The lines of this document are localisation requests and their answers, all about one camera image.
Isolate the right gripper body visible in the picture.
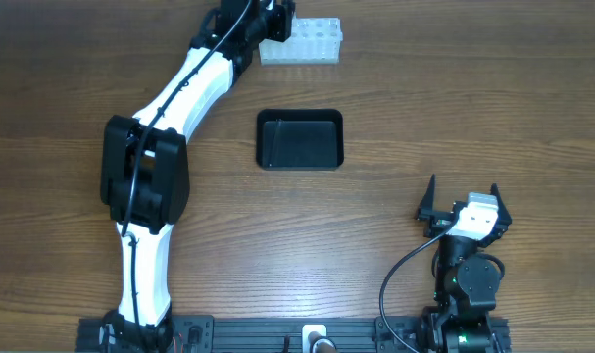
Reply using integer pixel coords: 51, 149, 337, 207
423, 199, 469, 240

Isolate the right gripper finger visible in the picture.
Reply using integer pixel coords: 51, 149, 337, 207
488, 182, 514, 231
414, 174, 437, 221

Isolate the black tray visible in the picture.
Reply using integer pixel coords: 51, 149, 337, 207
255, 108, 346, 172

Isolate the white test tube rack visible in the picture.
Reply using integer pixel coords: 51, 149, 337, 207
258, 17, 344, 67

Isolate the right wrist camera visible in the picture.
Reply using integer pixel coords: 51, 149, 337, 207
456, 191, 500, 241

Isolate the black cable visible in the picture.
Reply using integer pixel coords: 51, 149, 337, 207
378, 220, 460, 353
122, 0, 254, 239

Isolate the mounting rail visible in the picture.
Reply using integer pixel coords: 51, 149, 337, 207
75, 314, 512, 353

